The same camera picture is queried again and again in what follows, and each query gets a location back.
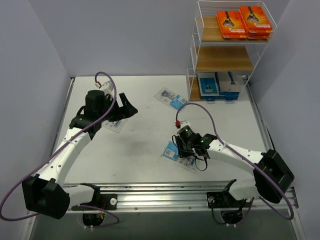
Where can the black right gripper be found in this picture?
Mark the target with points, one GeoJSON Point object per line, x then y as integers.
{"type": "Point", "coordinates": [184, 147]}

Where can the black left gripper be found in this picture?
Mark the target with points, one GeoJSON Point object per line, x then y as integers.
{"type": "Point", "coordinates": [117, 110]}

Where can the clear blister razor pack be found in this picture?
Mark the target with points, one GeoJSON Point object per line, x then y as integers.
{"type": "Point", "coordinates": [171, 99]}
{"type": "Point", "coordinates": [170, 153]}
{"type": "Point", "coordinates": [115, 126]}

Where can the grey blue Harry's box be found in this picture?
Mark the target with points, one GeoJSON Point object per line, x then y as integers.
{"type": "Point", "coordinates": [208, 88]}

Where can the Harry's box white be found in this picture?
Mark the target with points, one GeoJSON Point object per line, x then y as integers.
{"type": "Point", "coordinates": [227, 82]}

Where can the orange Gillette box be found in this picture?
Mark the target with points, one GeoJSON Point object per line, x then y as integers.
{"type": "Point", "coordinates": [230, 25]}
{"type": "Point", "coordinates": [256, 36]}
{"type": "Point", "coordinates": [255, 20]}

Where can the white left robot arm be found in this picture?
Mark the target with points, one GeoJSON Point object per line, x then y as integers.
{"type": "Point", "coordinates": [44, 192]}

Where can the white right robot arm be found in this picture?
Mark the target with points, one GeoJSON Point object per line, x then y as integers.
{"type": "Point", "coordinates": [271, 176]}

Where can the clear blister razor pack top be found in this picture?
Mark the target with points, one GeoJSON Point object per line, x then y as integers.
{"type": "Point", "coordinates": [171, 99]}

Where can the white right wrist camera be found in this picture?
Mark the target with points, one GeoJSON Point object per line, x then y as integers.
{"type": "Point", "coordinates": [181, 124]}

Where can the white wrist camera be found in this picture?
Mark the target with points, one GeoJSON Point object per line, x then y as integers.
{"type": "Point", "coordinates": [107, 87]}
{"type": "Point", "coordinates": [181, 124]}

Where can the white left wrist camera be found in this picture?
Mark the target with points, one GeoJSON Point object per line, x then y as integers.
{"type": "Point", "coordinates": [107, 87]}

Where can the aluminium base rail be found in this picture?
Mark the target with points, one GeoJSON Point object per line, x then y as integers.
{"type": "Point", "coordinates": [162, 197]}

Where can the white wire wooden shelf rack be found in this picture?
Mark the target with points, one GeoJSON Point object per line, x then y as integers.
{"type": "Point", "coordinates": [209, 52]}

